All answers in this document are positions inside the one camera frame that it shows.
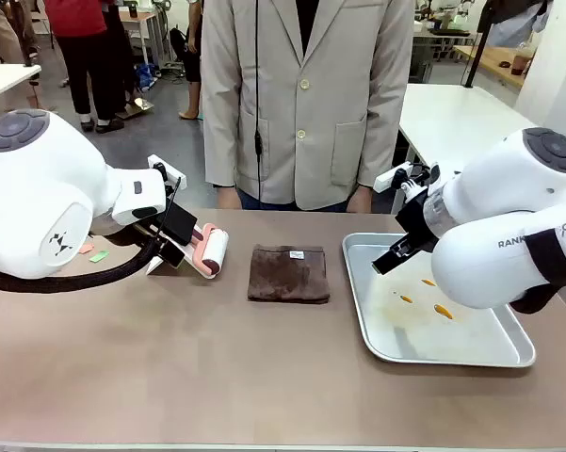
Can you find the bystander in red shirt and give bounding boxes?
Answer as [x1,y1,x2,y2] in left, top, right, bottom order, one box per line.
[43,0,126,135]

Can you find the person in beige blazer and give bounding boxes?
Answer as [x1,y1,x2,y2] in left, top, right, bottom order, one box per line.
[200,0,416,212]

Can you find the bystander with bare legs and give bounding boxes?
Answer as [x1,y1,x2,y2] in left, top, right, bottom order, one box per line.
[178,0,204,121]

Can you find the pink lint roller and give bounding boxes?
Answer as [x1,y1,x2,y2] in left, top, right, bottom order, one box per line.
[187,222,231,280]

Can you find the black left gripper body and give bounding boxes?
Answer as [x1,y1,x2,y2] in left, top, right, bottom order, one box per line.
[161,205,199,247]

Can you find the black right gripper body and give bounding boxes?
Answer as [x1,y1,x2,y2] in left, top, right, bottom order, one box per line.
[394,186,442,250]

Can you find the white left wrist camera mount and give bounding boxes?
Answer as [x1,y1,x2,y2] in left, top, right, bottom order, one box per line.
[147,154,188,190]

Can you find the person's right forearm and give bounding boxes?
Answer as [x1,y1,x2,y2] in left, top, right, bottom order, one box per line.
[201,70,242,189]

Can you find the person's left hand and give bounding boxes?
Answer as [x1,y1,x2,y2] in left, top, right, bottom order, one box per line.
[346,183,374,215]

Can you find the brown towel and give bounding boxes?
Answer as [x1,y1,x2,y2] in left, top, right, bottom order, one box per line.
[246,243,332,304]

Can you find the blue plastic bag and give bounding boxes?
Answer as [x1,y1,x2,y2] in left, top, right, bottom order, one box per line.
[132,63,160,94]

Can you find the brown drink bottle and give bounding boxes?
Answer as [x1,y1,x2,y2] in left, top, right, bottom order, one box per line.
[509,40,536,77]

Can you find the bystander in beige clothes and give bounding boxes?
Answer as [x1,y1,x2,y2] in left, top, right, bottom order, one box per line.
[0,0,46,113]

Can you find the bystander in black clothes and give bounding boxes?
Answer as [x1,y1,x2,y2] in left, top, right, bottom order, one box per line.
[101,0,141,120]

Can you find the grey background table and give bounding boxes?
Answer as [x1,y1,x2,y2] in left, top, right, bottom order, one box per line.
[410,25,477,85]

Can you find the black microphone cable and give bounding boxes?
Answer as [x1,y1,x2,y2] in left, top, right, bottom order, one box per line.
[252,0,266,204]

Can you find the wooden workbench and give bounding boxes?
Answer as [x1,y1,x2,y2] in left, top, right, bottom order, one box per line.
[453,44,529,89]

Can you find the white folded stand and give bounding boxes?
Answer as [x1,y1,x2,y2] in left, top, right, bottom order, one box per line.
[145,229,218,282]

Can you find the wooden background desk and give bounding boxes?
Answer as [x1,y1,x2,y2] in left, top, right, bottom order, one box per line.
[117,8,167,68]

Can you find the person's right hand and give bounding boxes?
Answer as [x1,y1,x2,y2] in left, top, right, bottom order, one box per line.
[216,186,243,210]

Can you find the black braided cable sleeve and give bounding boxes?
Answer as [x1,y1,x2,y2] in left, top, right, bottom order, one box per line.
[0,224,165,295]

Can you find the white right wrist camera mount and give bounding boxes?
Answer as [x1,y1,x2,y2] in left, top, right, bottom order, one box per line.
[372,160,432,199]

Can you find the black vertical pole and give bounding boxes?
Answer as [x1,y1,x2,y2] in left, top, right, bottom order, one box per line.
[462,0,494,89]

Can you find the small white background table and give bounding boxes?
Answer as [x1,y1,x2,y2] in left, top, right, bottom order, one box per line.
[0,62,43,107]

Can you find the person's left forearm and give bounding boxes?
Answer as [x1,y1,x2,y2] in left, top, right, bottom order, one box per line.
[352,70,409,187]

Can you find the large white background table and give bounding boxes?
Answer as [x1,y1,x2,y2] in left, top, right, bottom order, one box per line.
[397,83,545,216]

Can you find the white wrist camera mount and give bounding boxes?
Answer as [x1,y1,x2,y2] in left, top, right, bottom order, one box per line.
[147,154,188,190]
[372,160,432,199]

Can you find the silver metal tray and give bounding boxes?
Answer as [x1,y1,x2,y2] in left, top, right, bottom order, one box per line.
[342,232,537,369]

